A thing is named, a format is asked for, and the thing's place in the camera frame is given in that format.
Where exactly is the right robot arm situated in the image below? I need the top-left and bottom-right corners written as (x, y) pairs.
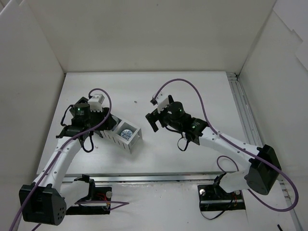
top-left (146, 93), bottom-right (281, 198)

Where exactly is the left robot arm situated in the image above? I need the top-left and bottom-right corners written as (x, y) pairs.
top-left (18, 90), bottom-right (117, 226)

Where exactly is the white slotted desk organizer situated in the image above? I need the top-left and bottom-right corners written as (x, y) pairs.
top-left (98, 115), bottom-right (142, 154)

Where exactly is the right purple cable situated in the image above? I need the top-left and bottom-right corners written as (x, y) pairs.
top-left (154, 78), bottom-right (300, 212)

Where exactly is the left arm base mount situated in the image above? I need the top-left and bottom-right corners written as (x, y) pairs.
top-left (66, 174), bottom-right (112, 215)

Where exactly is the aluminium rail right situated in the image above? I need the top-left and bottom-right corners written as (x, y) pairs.
top-left (227, 72), bottom-right (304, 231)

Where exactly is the aluminium rail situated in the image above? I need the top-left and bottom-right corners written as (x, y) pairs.
top-left (227, 72), bottom-right (304, 231)
top-left (61, 172), bottom-right (244, 183)

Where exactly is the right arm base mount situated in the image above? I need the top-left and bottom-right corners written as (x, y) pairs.
top-left (197, 174), bottom-right (246, 221)

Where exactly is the aluminium rail front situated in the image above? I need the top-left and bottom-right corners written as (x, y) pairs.
top-left (61, 172), bottom-right (244, 183)

